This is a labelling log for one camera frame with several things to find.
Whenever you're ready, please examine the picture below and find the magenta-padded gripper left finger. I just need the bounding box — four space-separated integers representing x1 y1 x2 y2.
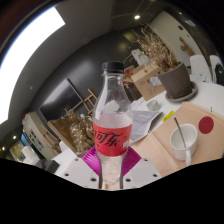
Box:
54 145 103 190

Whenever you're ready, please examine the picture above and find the black wall screen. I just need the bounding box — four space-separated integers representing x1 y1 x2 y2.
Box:
39 78 84 122

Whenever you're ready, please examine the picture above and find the beige cabinet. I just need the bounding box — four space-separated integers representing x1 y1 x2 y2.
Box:
21 111 59 160

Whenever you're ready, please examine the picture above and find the black backpack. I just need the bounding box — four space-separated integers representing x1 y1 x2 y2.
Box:
214 63 224 86

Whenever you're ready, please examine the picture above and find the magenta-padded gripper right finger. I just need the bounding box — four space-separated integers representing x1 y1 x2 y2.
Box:
119 145 163 190

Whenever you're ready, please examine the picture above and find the wooden figure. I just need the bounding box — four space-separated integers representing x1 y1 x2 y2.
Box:
178 36 196 57

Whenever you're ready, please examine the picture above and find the long ceiling light strip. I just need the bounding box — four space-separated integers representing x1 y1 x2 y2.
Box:
0 6 66 124

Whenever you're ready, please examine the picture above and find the flat round red coaster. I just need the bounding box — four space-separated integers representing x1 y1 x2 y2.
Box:
198 115 215 135

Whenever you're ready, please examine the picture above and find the yellow tag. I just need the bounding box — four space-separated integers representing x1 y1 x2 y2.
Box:
162 110 176 123

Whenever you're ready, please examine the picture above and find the cardboard box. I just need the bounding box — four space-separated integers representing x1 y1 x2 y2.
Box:
130 63 166 102

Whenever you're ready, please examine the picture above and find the white plaster statue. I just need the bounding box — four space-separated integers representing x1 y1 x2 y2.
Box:
131 48 149 66

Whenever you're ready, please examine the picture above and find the grey plant saucer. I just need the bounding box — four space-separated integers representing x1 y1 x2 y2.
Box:
164 81 199 103

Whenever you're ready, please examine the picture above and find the dried plant in brown pot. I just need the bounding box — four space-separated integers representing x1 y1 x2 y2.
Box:
138 24 194 100

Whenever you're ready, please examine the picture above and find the black box stack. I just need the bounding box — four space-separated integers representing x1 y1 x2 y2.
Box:
34 158 61 174

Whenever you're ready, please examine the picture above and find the clear red-label drink bottle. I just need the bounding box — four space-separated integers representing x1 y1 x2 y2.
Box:
92 60 134 186

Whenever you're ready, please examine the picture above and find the metal spoon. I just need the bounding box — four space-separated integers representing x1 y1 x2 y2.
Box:
173 116 188 149

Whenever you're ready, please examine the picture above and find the small round jar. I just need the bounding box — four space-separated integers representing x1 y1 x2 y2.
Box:
146 99 161 112

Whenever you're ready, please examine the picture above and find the white mug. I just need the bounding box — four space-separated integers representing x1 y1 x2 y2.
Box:
169 123 199 167

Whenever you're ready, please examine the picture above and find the wooden easel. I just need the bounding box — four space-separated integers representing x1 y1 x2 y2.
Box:
81 88 99 116

